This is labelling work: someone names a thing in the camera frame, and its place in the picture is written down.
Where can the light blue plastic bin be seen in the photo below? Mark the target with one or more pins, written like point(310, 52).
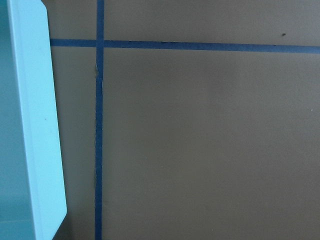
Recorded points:
point(32, 190)

